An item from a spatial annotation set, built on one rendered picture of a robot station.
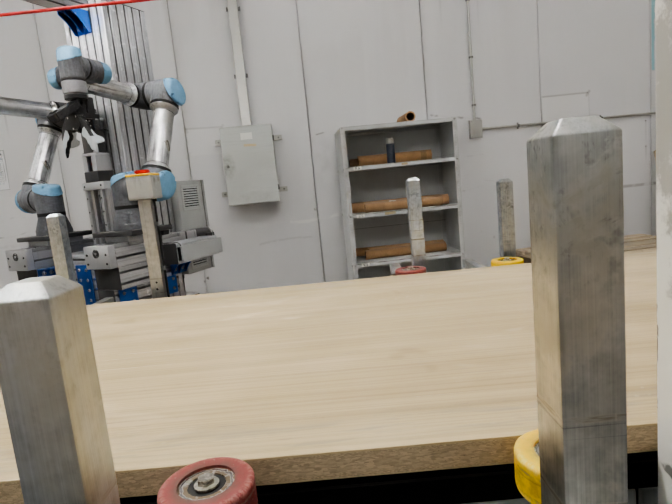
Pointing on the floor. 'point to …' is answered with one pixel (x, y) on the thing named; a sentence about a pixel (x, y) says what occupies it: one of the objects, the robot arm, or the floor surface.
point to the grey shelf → (350, 140)
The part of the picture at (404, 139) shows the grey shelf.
